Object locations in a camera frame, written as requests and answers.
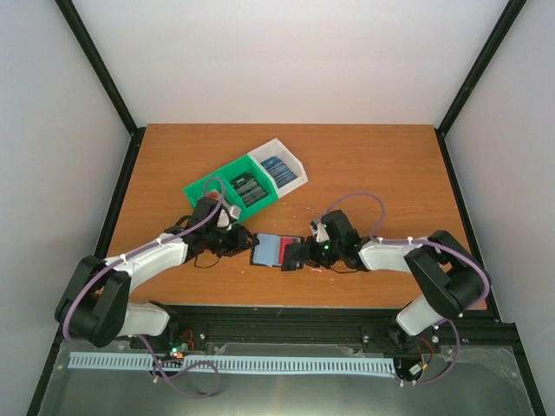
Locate red credit card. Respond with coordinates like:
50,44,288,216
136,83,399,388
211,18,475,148
278,236,301,264

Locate black frame rail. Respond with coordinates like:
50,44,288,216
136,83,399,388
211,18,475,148
55,0,147,135

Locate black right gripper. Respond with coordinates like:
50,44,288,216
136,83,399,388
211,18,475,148
291,236,343,270

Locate black credit card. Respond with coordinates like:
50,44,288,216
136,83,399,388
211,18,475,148
281,243,304,271

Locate metal base plate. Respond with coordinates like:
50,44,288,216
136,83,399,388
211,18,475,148
35,347,536,415

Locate black leather card holder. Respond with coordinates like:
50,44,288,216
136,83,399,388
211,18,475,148
250,233,304,268

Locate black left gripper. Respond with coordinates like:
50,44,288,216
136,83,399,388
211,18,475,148
206,224,259,258

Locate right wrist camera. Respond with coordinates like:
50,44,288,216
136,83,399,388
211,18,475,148
310,220,330,244

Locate red white card stack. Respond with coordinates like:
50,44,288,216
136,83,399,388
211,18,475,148
206,190,222,201

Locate light blue cable duct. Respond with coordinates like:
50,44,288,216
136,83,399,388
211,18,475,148
67,352,395,377

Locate white plastic bin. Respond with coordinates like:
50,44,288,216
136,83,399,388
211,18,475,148
247,139,309,198

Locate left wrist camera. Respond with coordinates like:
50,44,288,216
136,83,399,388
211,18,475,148
217,204,241,229

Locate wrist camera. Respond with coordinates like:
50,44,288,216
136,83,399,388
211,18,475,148
310,220,330,244
217,204,241,229

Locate blue card stack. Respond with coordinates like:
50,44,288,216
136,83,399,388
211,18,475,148
261,156,297,188

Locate green double plastic bin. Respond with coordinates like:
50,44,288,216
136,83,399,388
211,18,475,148
183,155,278,222

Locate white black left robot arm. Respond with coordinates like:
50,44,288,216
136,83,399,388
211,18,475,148
55,197,258,349

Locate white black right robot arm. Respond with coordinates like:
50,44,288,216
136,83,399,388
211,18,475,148
281,210,491,336

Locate black card stack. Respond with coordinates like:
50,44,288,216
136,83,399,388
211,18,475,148
230,172,267,207

